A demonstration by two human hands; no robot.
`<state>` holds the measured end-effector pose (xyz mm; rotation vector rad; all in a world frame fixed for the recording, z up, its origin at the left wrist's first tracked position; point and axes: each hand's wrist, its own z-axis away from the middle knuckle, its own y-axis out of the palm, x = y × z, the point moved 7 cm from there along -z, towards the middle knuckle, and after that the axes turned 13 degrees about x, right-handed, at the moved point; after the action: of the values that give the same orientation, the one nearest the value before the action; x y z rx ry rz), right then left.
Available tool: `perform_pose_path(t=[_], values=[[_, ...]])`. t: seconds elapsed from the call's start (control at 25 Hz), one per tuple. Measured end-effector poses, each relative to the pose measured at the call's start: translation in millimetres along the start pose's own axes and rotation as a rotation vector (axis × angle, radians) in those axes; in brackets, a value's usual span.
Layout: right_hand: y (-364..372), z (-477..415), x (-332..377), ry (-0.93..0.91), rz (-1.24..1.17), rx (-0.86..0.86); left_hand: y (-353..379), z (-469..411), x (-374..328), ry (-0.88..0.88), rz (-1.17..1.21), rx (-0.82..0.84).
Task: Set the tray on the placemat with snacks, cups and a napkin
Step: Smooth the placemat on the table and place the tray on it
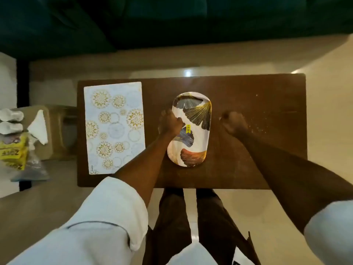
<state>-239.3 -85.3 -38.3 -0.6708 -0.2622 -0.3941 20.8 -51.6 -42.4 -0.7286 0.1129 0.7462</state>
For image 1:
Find white floral placemat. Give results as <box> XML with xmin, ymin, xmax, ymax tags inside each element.
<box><xmin>83</xmin><ymin>82</ymin><xmax>146</xmax><ymax>175</ymax></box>

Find brown trousers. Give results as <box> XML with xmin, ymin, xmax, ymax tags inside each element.
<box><xmin>142</xmin><ymin>188</ymin><xmax>261</xmax><ymax>265</ymax></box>

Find black baseboard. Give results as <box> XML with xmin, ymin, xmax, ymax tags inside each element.
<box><xmin>16</xmin><ymin>60</ymin><xmax>32</xmax><ymax>191</ymax></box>

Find beige plastic stool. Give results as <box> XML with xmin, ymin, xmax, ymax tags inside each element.
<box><xmin>16</xmin><ymin>105</ymin><xmax>78</xmax><ymax>161</ymax></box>

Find white napkin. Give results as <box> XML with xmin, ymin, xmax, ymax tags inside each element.
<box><xmin>27</xmin><ymin>109</ymin><xmax>49</xmax><ymax>145</ymax></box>

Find leaf print tray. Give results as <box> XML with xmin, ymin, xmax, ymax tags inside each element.
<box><xmin>167</xmin><ymin>92</ymin><xmax>212</xmax><ymax>168</ymax></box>

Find dark green armchair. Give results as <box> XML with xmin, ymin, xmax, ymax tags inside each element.
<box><xmin>0</xmin><ymin>0</ymin><xmax>116</xmax><ymax>54</ymax></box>

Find clear zip bag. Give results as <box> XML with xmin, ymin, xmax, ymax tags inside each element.
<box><xmin>0</xmin><ymin>132</ymin><xmax>50</xmax><ymax>182</ymax></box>

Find dark green sofa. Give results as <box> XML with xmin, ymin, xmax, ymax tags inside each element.
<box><xmin>110</xmin><ymin>0</ymin><xmax>353</xmax><ymax>50</ymax></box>

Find person's left forearm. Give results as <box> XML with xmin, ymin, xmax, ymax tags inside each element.
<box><xmin>113</xmin><ymin>134</ymin><xmax>180</xmax><ymax>209</ymax></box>

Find person's right forearm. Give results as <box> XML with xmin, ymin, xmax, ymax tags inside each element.
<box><xmin>236</xmin><ymin>129</ymin><xmax>353</xmax><ymax>235</ymax></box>

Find person's left hand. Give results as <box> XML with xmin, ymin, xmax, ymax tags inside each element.
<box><xmin>157</xmin><ymin>109</ymin><xmax>183</xmax><ymax>140</ymax></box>

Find person's right hand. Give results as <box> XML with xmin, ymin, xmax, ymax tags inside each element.
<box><xmin>220</xmin><ymin>111</ymin><xmax>249</xmax><ymax>137</ymax></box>

